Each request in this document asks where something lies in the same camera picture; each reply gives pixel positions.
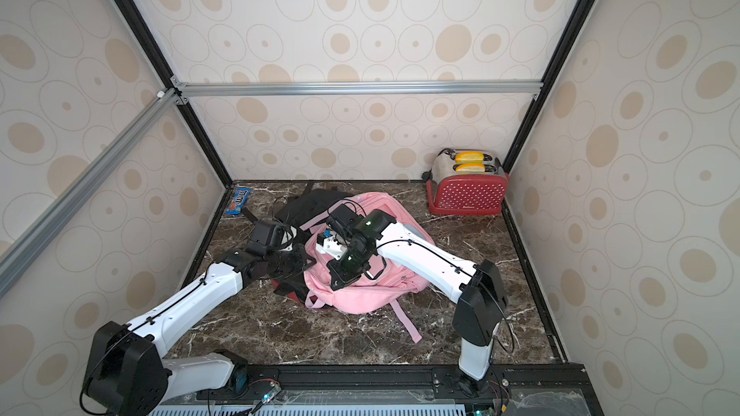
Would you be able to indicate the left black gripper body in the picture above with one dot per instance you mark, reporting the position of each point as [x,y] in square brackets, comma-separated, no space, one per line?
[289,263]

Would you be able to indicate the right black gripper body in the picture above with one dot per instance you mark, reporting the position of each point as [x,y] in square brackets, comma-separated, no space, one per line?
[339,225]

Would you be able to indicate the black backpack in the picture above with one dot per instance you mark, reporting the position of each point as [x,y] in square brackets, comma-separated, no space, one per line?
[306,205]

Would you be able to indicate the red backpack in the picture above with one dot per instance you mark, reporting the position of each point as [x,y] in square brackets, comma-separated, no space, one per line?
[294,288]

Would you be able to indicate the pink backpack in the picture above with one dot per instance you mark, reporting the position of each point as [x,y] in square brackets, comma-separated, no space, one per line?
[388,281]

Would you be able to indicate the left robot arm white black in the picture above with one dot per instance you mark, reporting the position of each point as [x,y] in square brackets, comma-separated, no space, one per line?
[159,329]

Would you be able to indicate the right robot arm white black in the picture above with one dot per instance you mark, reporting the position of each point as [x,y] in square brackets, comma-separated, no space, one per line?
[476,289]

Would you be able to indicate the blue candy packet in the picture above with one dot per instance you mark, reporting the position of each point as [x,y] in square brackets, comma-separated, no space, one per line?
[237,201]

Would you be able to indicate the red polka dot toaster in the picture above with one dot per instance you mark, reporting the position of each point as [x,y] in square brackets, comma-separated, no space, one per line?
[450,193]

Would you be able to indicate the front yellow toast slice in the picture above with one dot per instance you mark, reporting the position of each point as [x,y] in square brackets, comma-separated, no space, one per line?
[468,168]

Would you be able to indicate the yellow toast slice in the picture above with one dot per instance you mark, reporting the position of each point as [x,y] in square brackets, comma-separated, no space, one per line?
[468,168]
[466,157]

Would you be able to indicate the rear yellow toast slice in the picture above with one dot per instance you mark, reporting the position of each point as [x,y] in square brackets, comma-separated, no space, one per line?
[466,157]

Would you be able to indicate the horizontal aluminium bar rear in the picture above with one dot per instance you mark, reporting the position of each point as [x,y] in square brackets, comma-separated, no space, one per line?
[378,88]

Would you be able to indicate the diagonal aluminium bar left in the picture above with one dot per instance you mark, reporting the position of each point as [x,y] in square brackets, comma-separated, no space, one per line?
[24,251]

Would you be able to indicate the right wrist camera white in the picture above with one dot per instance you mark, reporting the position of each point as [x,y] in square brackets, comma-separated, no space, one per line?
[331,244]

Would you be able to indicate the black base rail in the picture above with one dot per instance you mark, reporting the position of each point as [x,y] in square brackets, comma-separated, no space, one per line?
[347,378]

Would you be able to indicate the black frame post left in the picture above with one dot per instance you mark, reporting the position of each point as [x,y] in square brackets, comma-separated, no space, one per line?
[155,56]

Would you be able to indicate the black frame post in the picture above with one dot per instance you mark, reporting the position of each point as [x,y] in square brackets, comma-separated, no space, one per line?
[155,56]
[574,25]

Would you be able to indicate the black frame post right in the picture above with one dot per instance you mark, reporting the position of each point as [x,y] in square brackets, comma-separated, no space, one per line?
[574,25]

